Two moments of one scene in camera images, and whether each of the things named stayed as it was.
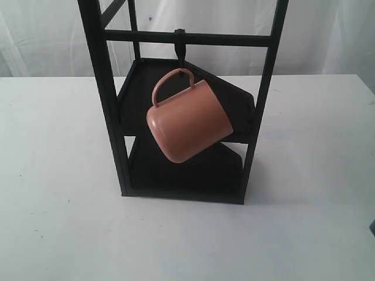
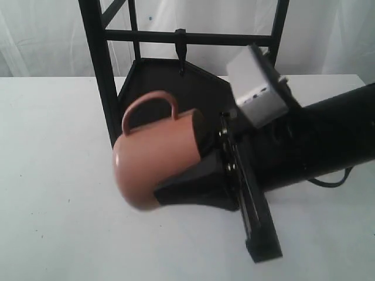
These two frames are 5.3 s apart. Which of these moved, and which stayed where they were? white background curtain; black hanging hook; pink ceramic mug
Moved: pink ceramic mug
Stayed: white background curtain; black hanging hook
